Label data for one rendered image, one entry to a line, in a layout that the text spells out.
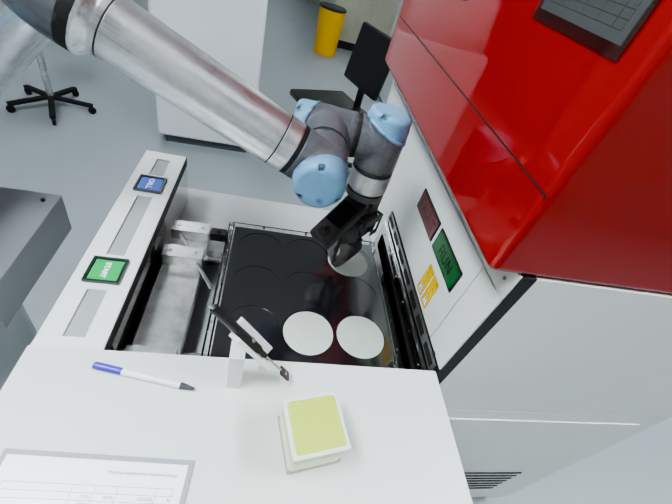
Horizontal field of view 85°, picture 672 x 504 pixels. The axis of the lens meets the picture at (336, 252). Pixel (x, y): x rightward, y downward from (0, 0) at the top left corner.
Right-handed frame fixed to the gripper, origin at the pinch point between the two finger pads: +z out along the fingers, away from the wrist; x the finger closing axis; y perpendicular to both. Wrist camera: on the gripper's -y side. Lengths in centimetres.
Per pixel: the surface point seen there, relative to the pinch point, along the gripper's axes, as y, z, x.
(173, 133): 75, 84, 195
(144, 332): -37.4, 5.2, 11.2
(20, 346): -53, 34, 43
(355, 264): 7.3, 3.2, -1.9
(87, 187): 8, 93, 173
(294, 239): 0.8, 3.2, 12.8
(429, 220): 10.5, -16.7, -11.8
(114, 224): -31.6, -2.8, 31.1
